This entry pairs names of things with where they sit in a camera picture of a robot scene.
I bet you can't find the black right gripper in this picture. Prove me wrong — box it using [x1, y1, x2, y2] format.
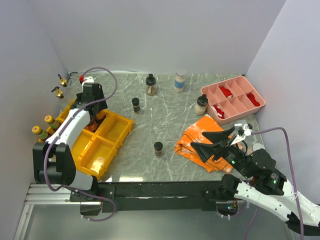
[188, 125, 252, 177]

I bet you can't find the red-lid sauce jar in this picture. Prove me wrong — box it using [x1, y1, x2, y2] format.
[95, 110, 106, 124]
[85, 118, 98, 133]

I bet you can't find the tall oil bottle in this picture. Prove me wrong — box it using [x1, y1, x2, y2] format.
[54, 74, 72, 99]
[51, 86, 75, 111]

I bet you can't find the green-label sauce bottle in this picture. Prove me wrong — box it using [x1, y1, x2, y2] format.
[44, 115, 61, 132]
[32, 125, 51, 142]

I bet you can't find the white-lid jar edge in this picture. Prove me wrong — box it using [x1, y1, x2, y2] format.
[246, 143, 265, 156]

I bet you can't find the black-cap spice shaker front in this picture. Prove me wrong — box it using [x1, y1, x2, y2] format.
[153, 141, 163, 157]

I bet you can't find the black-cap spice shaker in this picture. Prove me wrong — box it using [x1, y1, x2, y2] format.
[131, 97, 141, 114]
[153, 141, 163, 157]

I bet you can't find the blue-label clear jar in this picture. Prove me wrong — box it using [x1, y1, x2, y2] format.
[174, 70, 187, 93]

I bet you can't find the red-lid sauce jar back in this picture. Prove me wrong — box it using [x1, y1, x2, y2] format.
[95, 110, 106, 124]

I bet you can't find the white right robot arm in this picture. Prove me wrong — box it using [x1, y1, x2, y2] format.
[190, 123, 320, 237]

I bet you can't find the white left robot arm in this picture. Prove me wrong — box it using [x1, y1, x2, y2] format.
[32, 82, 107, 201]

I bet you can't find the orange tie-dye cloth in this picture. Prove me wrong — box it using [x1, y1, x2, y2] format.
[174, 114, 233, 174]

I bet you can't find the red sock in tray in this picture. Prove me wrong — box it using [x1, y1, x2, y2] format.
[213, 105, 225, 119]

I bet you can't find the black-lid jar white powder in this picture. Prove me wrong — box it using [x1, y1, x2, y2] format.
[194, 94, 208, 116]

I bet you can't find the yellow compartment bin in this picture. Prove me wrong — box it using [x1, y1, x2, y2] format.
[56, 107, 134, 180]

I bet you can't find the black-cap spice shaker back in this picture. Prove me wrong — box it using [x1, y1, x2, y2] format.
[131, 97, 141, 114]

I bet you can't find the pink compartment tray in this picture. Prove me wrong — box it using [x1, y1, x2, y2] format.
[200, 75, 266, 126]

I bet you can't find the red sock middle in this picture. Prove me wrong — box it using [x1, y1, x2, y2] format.
[219, 86, 233, 99]

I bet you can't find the red sock right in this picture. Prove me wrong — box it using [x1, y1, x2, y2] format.
[246, 93, 261, 107]

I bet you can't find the black-lid jar brown powder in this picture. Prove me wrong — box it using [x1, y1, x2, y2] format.
[145, 73, 157, 96]

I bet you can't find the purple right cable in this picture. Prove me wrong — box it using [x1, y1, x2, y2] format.
[243, 126, 305, 240]

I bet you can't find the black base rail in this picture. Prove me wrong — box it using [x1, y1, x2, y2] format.
[69, 180, 241, 214]

